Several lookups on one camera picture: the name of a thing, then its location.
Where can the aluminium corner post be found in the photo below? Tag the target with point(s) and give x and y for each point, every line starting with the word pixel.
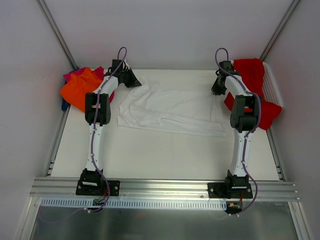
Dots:
pixel 279 28
pixel 57 33

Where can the right aluminium corner post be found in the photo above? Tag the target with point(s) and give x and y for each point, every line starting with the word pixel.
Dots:
pixel 279 28

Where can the blue t shirt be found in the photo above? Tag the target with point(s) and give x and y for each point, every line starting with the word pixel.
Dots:
pixel 64 105

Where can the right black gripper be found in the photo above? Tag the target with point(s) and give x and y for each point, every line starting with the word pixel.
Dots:
pixel 218 86

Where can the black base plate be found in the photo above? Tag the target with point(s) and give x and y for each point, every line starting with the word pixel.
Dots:
pixel 222 190
pixel 112 187

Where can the red t shirt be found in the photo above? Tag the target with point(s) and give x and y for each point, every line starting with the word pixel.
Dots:
pixel 252 72

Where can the white slotted cable duct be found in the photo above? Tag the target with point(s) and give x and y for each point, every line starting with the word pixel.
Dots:
pixel 117 203

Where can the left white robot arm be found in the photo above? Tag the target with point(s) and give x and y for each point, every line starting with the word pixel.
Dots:
pixel 98 116

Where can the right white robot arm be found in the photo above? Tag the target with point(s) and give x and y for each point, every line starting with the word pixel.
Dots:
pixel 244 119

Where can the white t shirt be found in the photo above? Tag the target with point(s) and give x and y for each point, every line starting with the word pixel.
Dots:
pixel 148 107

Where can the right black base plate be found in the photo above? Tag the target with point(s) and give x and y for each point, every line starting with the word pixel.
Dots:
pixel 222 190

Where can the orange t shirt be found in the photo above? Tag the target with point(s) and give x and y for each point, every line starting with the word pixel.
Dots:
pixel 80 87

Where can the left aluminium corner post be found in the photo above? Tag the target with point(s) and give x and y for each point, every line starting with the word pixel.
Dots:
pixel 57 33

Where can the white plastic basket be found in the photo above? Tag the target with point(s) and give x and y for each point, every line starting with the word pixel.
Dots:
pixel 270 87

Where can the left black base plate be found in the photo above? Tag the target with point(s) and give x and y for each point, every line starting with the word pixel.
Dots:
pixel 112 187

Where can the aluminium mounting rail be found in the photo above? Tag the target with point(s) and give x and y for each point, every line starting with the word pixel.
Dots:
pixel 159 189

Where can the pink t shirt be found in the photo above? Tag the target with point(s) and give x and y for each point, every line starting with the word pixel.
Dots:
pixel 100 72

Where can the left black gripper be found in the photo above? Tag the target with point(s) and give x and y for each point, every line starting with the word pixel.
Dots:
pixel 129 77

